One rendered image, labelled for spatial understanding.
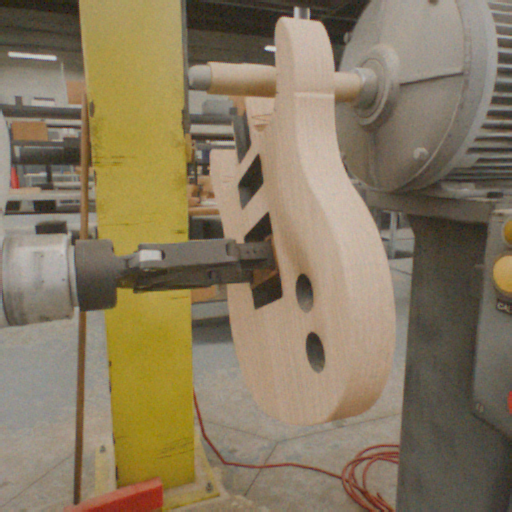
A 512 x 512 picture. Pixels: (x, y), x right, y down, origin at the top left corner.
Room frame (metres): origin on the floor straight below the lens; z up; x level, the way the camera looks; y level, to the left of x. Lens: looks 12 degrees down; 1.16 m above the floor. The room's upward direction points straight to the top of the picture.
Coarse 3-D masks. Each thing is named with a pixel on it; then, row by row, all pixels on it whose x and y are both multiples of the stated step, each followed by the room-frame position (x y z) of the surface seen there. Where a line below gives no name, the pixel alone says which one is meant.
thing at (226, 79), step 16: (208, 64) 0.49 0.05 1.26; (224, 64) 0.49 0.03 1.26; (224, 80) 0.48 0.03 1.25; (240, 80) 0.48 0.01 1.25; (256, 80) 0.49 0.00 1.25; (272, 80) 0.50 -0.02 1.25; (336, 80) 0.53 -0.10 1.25; (352, 80) 0.53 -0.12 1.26; (256, 96) 0.51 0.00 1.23; (272, 96) 0.51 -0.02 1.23; (336, 96) 0.53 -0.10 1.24; (352, 96) 0.54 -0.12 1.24
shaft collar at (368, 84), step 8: (352, 72) 0.55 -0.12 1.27; (360, 72) 0.54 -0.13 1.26; (368, 72) 0.54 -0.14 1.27; (360, 80) 0.53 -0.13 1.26; (368, 80) 0.53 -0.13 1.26; (376, 80) 0.54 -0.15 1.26; (360, 88) 0.53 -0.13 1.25; (368, 88) 0.53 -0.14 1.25; (376, 88) 0.54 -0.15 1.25; (360, 96) 0.53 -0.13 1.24; (368, 96) 0.54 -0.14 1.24; (352, 104) 0.55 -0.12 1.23; (360, 104) 0.54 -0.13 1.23; (368, 104) 0.54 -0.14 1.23
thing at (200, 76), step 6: (198, 66) 0.48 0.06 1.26; (204, 66) 0.48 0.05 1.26; (192, 72) 0.48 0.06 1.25; (198, 72) 0.47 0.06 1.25; (204, 72) 0.48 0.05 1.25; (210, 72) 0.48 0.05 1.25; (192, 78) 0.48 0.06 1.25; (198, 78) 0.47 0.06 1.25; (204, 78) 0.48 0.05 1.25; (210, 78) 0.48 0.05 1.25; (192, 84) 0.48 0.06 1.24; (198, 84) 0.48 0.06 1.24; (204, 84) 0.48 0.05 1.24
